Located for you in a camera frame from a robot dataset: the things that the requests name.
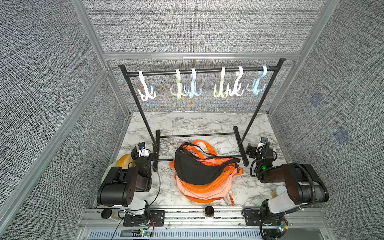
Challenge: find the black knob on rail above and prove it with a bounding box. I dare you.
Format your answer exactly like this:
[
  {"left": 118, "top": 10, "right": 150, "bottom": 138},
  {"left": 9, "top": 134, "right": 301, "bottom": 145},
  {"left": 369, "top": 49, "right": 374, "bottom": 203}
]
[{"left": 204, "top": 206, "right": 215, "bottom": 218}]

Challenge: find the light blue hook far right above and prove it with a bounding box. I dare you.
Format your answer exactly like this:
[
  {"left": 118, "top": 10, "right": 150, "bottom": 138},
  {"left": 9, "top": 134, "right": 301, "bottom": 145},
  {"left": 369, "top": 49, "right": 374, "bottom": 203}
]
[{"left": 246, "top": 66, "right": 268, "bottom": 97}]

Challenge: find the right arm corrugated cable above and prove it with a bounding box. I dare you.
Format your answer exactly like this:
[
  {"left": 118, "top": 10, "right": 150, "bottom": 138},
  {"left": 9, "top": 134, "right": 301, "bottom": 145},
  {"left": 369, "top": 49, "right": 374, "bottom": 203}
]
[{"left": 289, "top": 162, "right": 316, "bottom": 208}]

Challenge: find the black garment rack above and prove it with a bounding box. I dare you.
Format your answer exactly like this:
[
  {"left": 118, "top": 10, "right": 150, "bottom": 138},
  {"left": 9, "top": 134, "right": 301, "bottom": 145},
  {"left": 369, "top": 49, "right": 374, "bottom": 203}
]
[{"left": 118, "top": 58, "right": 287, "bottom": 171}]

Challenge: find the white hook right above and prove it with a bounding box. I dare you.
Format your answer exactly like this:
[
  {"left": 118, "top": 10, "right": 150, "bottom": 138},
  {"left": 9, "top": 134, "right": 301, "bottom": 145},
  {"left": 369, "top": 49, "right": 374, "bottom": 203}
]
[{"left": 227, "top": 66, "right": 244, "bottom": 97}]

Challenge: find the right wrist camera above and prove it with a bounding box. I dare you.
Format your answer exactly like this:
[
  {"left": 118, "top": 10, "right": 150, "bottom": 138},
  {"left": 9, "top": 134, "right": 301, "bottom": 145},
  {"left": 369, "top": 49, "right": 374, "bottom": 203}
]
[{"left": 258, "top": 137, "right": 269, "bottom": 150}]

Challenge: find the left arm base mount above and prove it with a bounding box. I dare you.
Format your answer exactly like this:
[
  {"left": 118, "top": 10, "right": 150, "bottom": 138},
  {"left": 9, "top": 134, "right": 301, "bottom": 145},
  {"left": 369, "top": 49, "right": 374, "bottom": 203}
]
[{"left": 123, "top": 210, "right": 166, "bottom": 228}]

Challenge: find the light blue hook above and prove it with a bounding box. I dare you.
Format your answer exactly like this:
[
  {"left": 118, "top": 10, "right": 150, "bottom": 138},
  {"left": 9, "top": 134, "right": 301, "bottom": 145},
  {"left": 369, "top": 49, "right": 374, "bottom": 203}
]
[
  {"left": 189, "top": 68, "right": 202, "bottom": 99},
  {"left": 246, "top": 66, "right": 268, "bottom": 97}
]

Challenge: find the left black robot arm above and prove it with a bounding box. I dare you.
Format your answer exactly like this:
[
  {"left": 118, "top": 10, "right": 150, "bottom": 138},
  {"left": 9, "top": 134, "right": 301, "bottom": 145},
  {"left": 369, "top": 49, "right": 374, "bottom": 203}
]
[{"left": 97, "top": 142, "right": 154, "bottom": 218}]

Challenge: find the black sling bag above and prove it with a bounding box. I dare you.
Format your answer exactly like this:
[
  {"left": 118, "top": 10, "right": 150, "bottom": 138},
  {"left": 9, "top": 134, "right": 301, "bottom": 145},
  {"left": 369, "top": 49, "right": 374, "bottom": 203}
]
[{"left": 174, "top": 142, "right": 240, "bottom": 186}]

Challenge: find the white hook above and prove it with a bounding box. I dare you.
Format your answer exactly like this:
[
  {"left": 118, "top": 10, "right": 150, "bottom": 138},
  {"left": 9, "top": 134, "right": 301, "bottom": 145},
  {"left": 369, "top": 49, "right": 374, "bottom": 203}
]
[
  {"left": 138, "top": 71, "right": 157, "bottom": 102},
  {"left": 227, "top": 66, "right": 244, "bottom": 97}
]

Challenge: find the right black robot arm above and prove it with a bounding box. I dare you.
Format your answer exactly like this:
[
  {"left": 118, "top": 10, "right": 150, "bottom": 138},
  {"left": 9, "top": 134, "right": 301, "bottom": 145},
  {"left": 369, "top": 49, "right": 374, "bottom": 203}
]
[{"left": 246, "top": 142, "right": 330, "bottom": 217}]

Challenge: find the pink sling bag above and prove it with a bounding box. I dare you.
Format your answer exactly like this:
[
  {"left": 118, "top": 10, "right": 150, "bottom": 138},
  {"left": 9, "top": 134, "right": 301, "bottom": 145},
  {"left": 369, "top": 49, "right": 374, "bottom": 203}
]
[{"left": 175, "top": 164, "right": 238, "bottom": 199}]

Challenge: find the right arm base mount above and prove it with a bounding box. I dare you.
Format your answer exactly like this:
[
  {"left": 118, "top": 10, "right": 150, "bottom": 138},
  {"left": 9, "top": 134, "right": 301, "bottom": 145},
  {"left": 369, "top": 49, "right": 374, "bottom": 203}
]
[{"left": 241, "top": 208, "right": 288, "bottom": 240}]

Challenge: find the orange sling bag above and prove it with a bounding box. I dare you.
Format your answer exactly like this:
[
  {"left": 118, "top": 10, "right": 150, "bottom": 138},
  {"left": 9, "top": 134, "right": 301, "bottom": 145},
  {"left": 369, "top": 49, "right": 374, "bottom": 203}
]
[
  {"left": 185, "top": 191, "right": 235, "bottom": 206},
  {"left": 170, "top": 140, "right": 243, "bottom": 176}
]

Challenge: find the light blue hook centre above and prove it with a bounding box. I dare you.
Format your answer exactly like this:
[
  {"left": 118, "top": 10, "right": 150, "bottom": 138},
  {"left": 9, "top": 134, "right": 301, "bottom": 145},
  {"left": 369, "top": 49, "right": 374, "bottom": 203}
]
[{"left": 189, "top": 68, "right": 202, "bottom": 99}]

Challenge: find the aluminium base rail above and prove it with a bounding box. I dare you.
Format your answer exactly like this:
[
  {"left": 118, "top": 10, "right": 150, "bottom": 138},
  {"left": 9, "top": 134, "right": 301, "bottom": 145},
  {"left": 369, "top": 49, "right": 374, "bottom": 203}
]
[{"left": 75, "top": 206, "right": 336, "bottom": 240}]

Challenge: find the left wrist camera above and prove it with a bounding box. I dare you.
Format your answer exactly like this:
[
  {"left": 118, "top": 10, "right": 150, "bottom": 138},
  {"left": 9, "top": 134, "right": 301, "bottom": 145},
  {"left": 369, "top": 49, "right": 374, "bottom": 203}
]
[{"left": 138, "top": 142, "right": 149, "bottom": 157}]

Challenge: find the pale green hook right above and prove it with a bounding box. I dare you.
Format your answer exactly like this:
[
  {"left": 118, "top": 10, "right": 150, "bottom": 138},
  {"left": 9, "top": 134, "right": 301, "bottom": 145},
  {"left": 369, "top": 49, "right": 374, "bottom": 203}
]
[{"left": 214, "top": 67, "right": 229, "bottom": 99}]

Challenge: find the pale green hook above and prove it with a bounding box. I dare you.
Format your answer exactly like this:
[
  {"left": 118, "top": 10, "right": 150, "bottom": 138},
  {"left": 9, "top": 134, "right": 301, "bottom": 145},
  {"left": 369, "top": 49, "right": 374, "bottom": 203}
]
[
  {"left": 170, "top": 69, "right": 190, "bottom": 100},
  {"left": 214, "top": 67, "right": 229, "bottom": 99}
]

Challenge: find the white hook far left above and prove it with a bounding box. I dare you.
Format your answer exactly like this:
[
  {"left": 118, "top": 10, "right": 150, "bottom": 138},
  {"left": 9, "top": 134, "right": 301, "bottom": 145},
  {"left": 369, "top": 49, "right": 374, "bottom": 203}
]
[{"left": 138, "top": 71, "right": 157, "bottom": 102}]

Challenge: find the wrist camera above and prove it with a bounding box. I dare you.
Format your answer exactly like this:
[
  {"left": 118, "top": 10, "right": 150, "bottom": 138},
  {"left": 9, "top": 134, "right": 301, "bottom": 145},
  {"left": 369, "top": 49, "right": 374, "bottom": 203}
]
[
  {"left": 138, "top": 142, "right": 149, "bottom": 157},
  {"left": 258, "top": 137, "right": 269, "bottom": 150}
]

